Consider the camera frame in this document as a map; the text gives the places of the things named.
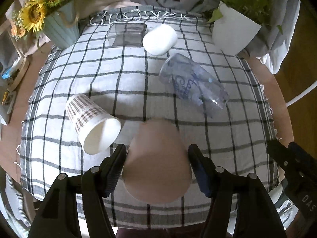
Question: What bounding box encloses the dark transparent square container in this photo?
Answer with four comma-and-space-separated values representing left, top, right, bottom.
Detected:
106, 23, 147, 47

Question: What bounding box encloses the round wooden tray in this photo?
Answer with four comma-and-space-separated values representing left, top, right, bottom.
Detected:
3, 57, 30, 92

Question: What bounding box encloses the white plastic cup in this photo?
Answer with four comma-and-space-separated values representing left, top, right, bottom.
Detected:
142, 24, 177, 56

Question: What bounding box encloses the clear cup blue lettering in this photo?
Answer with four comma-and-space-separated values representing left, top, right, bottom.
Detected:
159, 53, 229, 115

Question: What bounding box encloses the blue ribbed flower vase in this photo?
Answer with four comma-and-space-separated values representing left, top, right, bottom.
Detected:
43, 0, 79, 50

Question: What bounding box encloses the plain pink paper cup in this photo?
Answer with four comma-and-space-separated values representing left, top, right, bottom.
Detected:
122, 120, 192, 205

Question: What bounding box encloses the checkered black white tablecloth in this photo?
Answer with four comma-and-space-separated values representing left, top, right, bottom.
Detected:
13, 4, 283, 229

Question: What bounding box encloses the white plant pot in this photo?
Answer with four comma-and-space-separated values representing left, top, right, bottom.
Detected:
212, 2, 262, 55

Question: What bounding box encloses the houndstooth patterned paper cup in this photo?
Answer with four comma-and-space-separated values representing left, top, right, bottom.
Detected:
66, 94, 121, 155

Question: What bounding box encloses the green potted plant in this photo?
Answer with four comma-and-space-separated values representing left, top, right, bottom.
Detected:
206, 0, 284, 34

